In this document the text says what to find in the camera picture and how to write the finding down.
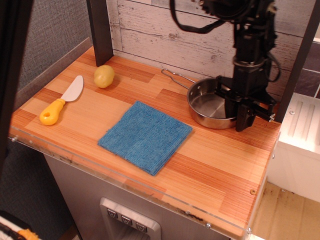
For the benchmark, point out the dark right shelf post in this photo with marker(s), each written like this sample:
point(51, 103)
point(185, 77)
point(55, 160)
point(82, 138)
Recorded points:
point(302, 54)

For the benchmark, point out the grey toy fridge cabinet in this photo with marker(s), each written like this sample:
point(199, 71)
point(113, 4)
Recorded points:
point(83, 192)

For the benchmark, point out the dark left shelf post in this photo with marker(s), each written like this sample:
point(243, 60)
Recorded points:
point(100, 30)

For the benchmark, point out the orange fuzzy object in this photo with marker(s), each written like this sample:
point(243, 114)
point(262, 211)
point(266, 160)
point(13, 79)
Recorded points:
point(26, 234)

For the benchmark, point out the dark shelf post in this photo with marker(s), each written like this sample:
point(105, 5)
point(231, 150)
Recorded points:
point(100, 30)
point(302, 54)

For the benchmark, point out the clear acrylic table guard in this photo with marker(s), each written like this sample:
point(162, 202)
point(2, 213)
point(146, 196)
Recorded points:
point(213, 179)

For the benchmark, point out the blue folded cloth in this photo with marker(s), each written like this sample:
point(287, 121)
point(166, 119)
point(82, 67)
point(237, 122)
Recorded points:
point(145, 137)

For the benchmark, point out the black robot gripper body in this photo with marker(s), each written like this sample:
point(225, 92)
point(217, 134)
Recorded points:
point(248, 85)

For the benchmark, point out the yellow toy potato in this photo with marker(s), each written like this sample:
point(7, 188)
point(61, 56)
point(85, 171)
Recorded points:
point(104, 76)

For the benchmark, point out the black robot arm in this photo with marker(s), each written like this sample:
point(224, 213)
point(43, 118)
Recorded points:
point(254, 35)

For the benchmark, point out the silver steel pot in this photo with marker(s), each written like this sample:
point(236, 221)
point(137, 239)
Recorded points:
point(206, 100)

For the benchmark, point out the silver dispenser panel with buttons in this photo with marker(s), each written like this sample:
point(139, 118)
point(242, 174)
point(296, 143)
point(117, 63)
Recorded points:
point(123, 223)

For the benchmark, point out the yellow handled toy knife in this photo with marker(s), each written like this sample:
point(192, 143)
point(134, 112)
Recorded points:
point(50, 115)

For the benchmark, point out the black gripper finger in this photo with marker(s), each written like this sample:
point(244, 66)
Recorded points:
point(230, 107)
point(245, 116)

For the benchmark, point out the white toy sink unit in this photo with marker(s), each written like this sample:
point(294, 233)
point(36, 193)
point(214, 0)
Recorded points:
point(295, 162)

